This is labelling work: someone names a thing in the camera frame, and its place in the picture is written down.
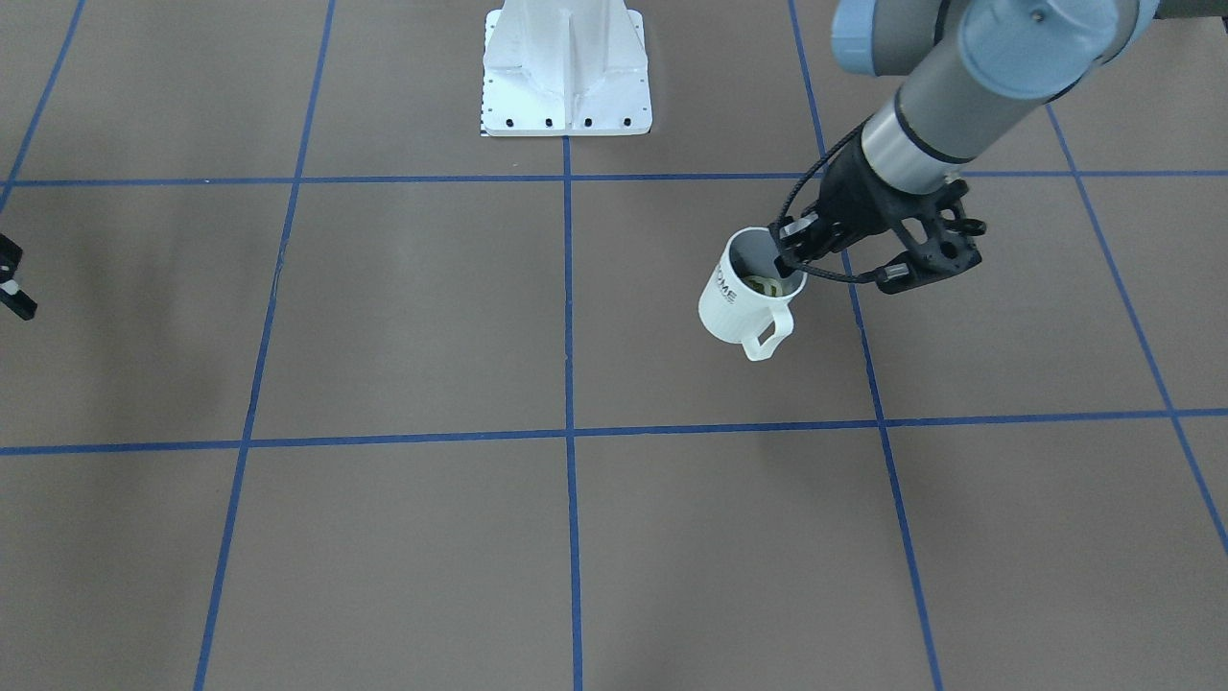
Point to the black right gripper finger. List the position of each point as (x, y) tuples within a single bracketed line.
[(12, 295)]

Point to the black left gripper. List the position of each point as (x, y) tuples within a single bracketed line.
[(857, 203)]

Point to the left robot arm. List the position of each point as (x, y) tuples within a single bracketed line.
[(971, 71)]

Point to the lemon slice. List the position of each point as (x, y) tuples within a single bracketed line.
[(764, 285)]

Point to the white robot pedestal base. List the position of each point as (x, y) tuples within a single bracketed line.
[(565, 69)]

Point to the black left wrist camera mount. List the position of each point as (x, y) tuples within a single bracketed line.
[(938, 237)]

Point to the white ribbed mug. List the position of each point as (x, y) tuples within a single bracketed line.
[(732, 312)]

